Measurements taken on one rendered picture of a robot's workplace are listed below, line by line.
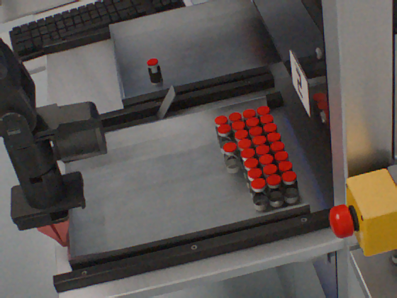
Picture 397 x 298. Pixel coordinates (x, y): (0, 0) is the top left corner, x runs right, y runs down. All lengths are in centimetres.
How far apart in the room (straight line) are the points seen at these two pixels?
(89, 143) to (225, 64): 49
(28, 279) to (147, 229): 127
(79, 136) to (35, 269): 143
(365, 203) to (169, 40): 71
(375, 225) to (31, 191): 44
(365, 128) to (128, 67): 64
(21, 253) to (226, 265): 145
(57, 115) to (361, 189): 38
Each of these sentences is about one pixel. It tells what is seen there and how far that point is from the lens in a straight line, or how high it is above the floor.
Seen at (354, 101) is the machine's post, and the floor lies 112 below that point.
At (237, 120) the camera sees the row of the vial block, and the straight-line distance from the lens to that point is 119.
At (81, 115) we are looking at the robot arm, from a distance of 95.
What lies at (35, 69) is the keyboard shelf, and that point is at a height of 80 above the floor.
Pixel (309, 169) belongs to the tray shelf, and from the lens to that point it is 116.
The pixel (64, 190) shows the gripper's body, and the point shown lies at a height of 100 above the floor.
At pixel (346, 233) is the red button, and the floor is 99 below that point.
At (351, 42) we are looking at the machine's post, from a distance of 83.
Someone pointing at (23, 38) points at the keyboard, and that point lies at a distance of 174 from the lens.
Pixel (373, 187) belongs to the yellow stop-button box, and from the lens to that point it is 91.
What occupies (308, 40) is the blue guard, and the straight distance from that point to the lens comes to 97.
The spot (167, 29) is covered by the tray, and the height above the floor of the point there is 88.
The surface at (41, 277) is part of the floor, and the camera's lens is 234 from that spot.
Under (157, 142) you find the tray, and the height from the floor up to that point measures 88.
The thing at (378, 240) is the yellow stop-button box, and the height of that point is 99.
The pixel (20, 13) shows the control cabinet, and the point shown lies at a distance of 188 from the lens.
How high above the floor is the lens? 167
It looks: 40 degrees down
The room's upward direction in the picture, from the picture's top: 11 degrees counter-clockwise
